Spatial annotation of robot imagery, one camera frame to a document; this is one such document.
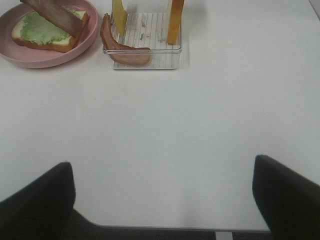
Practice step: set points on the clear plastic right tray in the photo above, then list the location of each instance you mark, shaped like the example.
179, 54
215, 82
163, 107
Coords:
148, 30

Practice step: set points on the brown bacon strip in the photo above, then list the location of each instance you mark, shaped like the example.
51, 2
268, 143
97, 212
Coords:
55, 13

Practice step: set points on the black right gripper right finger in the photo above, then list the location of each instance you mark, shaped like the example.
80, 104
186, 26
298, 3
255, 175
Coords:
288, 202

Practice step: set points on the toast bread slice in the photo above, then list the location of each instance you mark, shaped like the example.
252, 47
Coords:
61, 46
173, 21

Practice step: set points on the green lettuce leaf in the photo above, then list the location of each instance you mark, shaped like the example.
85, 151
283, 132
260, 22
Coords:
36, 29

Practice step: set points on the yellow cheese slice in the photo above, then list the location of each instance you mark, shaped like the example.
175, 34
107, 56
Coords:
120, 16

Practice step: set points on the standing toast bread slice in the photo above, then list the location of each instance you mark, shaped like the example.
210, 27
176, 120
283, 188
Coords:
173, 21

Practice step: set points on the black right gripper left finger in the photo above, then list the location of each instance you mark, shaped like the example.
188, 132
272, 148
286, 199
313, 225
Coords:
41, 209

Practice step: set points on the curled bacon strip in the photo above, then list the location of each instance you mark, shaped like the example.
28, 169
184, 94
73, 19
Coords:
120, 53

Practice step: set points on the pink round plate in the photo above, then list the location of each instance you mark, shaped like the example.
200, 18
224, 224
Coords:
24, 57

